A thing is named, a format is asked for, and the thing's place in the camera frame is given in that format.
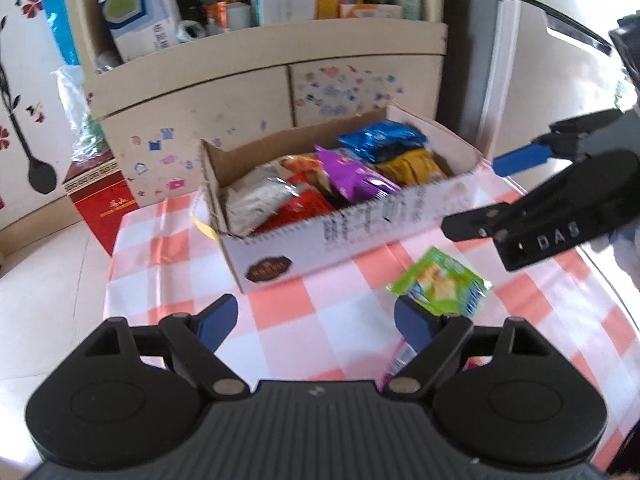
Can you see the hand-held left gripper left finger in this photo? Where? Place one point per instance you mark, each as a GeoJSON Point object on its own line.
{"type": "Point", "coordinates": [217, 317]}

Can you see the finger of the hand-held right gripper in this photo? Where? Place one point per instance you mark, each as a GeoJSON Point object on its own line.
{"type": "Point", "coordinates": [470, 222]}
{"type": "Point", "coordinates": [520, 159]}

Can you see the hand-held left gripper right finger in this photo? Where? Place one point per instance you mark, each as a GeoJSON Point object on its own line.
{"type": "Point", "coordinates": [412, 322]}

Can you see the green snack packet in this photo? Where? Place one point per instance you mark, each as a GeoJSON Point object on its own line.
{"type": "Point", "coordinates": [440, 275]}

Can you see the yellow snack packet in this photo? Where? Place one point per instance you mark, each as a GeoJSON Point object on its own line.
{"type": "Point", "coordinates": [415, 167]}

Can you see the white printed cardboard box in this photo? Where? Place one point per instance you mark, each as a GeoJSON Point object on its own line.
{"type": "Point", "coordinates": [360, 230]}

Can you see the blue snack packet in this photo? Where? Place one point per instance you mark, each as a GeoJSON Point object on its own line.
{"type": "Point", "coordinates": [380, 140]}

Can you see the silver snack packet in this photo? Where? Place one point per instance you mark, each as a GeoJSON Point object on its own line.
{"type": "Point", "coordinates": [255, 200]}

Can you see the purple snack packet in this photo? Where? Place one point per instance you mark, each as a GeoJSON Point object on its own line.
{"type": "Point", "coordinates": [355, 177]}

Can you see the red snack packet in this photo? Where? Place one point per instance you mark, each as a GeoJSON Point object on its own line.
{"type": "Point", "coordinates": [295, 210]}

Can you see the pink checkered tablecloth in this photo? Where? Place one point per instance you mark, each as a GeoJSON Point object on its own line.
{"type": "Point", "coordinates": [300, 310]}

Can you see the white refrigerator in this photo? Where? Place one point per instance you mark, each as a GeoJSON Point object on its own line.
{"type": "Point", "coordinates": [525, 60]}

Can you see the red gift box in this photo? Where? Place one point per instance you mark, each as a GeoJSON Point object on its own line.
{"type": "Point", "coordinates": [105, 205]}

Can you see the yellow-white chips bag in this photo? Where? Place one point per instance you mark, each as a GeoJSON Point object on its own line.
{"type": "Point", "coordinates": [300, 165]}

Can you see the flat orange and white box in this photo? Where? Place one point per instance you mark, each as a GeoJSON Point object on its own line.
{"type": "Point", "coordinates": [370, 11]}

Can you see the beige stickered cabinet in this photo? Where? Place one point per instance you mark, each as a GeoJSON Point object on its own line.
{"type": "Point", "coordinates": [200, 105]}

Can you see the clear plastic bag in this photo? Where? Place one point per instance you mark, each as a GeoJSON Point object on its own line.
{"type": "Point", "coordinates": [75, 105]}

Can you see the white tape roll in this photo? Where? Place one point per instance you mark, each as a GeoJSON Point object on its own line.
{"type": "Point", "coordinates": [191, 30]}

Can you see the small orange packet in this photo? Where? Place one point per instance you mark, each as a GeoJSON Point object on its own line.
{"type": "Point", "coordinates": [217, 15]}

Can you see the white cup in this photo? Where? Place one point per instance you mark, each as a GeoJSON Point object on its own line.
{"type": "Point", "coordinates": [237, 15]}

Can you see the blue and white carton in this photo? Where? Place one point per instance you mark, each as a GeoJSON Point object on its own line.
{"type": "Point", "coordinates": [145, 15]}

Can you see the blue plastic bag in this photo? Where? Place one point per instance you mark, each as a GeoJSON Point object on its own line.
{"type": "Point", "coordinates": [55, 10]}

